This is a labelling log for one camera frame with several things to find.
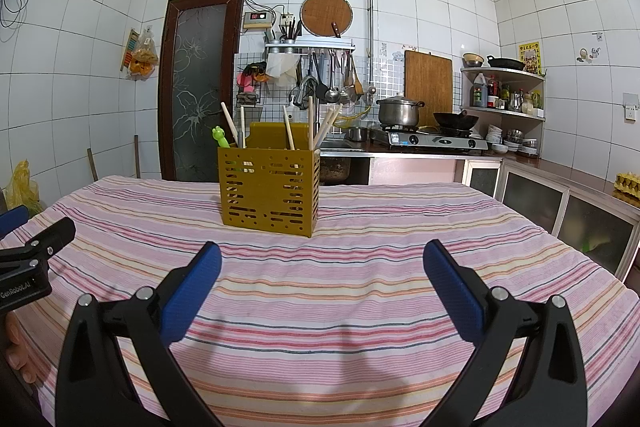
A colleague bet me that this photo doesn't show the yellow egg tray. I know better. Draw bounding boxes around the yellow egg tray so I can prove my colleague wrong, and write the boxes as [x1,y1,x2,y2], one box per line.
[614,172,640,200]

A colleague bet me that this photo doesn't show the round wooden cutting board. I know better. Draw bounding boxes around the round wooden cutting board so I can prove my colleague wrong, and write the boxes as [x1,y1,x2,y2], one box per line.
[301,0,353,38]

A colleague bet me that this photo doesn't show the white plastic bags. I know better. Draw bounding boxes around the white plastic bags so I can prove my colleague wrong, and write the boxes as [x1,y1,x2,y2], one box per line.
[266,53,301,88]

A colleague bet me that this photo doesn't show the person's left hand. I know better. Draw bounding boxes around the person's left hand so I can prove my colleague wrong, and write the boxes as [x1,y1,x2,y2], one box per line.
[0,311,40,388]

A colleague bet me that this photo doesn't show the yellow hose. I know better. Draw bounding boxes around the yellow hose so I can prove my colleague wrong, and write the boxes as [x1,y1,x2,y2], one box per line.
[332,107,374,128]

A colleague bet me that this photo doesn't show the yellow wall poster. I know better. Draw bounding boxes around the yellow wall poster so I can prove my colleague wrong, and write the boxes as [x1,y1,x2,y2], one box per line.
[518,42,543,76]

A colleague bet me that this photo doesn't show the wall controller box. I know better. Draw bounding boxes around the wall controller box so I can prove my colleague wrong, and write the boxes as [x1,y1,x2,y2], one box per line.
[243,10,275,29]

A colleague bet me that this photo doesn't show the kitchen base cabinet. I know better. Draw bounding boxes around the kitchen base cabinet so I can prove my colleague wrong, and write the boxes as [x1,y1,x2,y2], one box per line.
[462,154,640,283]

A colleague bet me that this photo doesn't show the metal faucet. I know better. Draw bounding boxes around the metal faucet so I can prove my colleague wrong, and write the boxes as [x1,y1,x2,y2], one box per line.
[294,76,321,108]

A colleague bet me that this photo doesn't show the black wok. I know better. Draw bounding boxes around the black wok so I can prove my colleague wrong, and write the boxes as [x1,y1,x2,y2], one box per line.
[432,109,481,132]

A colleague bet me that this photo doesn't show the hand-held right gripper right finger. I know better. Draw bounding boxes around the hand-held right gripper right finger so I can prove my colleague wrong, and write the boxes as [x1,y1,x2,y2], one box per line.
[422,239,588,427]

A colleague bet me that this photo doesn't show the yellow perforated utensil holder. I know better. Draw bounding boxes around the yellow perforated utensil holder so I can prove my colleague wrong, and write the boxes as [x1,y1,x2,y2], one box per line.
[217,122,322,239]

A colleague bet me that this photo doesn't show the row of hanging kitchen utensils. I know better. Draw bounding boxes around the row of hanging kitchen utensils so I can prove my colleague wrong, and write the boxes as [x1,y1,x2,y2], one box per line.
[300,49,363,105]

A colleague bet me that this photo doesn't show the metal wall rack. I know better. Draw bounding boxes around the metal wall rack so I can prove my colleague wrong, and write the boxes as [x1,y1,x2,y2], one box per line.
[264,38,357,58]

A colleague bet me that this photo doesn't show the steel cooking pot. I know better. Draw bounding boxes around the steel cooking pot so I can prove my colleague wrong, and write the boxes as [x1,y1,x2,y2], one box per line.
[376,94,426,128]

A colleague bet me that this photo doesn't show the brown frosted glass door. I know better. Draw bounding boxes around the brown frosted glass door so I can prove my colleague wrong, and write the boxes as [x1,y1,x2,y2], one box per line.
[159,0,246,182]

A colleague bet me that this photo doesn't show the steel sink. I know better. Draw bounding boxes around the steel sink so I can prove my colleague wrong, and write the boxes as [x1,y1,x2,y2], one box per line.
[320,137,372,158]

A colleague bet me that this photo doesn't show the colourful hanging rack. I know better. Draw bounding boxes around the colourful hanging rack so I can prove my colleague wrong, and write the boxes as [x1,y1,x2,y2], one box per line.
[120,28,139,72]

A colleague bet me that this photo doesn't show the yellow plastic bag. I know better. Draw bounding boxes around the yellow plastic bag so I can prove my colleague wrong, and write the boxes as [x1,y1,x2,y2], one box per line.
[5,159,46,214]

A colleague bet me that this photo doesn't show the metal cutlery cup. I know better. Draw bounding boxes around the metal cutlery cup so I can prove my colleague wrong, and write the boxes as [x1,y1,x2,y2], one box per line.
[264,21,302,44]

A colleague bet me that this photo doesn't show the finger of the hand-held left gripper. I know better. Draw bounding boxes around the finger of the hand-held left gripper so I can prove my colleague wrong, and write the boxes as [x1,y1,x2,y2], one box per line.
[0,216,77,281]
[0,205,30,239]

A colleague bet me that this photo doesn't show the white corner shelf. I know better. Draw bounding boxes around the white corner shelf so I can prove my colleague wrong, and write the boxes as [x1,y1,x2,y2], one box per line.
[460,66,547,158]

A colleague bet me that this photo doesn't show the wall sticker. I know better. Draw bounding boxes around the wall sticker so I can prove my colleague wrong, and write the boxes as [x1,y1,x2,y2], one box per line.
[577,32,606,64]

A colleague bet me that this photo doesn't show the black pan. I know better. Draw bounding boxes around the black pan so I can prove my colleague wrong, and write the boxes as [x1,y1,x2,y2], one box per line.
[486,55,526,72]

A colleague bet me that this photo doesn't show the orange plastic bag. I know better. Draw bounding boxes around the orange plastic bag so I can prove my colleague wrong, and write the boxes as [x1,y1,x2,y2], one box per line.
[129,32,160,80]

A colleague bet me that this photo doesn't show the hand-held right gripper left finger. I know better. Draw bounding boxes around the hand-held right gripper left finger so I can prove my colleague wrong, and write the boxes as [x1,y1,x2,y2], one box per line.
[55,240,224,427]

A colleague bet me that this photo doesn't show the pink striped tablecloth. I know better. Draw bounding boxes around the pink striped tablecloth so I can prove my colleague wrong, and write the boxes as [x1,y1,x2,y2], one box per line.
[0,174,632,427]

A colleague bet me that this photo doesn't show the pink rubber gloves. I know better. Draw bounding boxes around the pink rubber gloves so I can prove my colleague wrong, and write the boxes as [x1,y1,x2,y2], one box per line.
[237,62,268,95]

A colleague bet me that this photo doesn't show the gas stove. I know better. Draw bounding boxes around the gas stove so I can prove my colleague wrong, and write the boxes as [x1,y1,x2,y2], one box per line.
[369,125,490,152]

